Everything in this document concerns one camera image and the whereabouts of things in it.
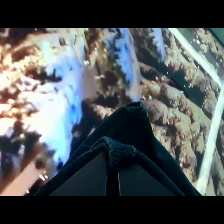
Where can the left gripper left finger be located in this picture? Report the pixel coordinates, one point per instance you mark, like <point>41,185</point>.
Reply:
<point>90,180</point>

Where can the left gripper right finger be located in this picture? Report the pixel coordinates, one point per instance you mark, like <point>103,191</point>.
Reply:
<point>140,183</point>

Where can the dark green garment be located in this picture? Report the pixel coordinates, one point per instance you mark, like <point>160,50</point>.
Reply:
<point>133,130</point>

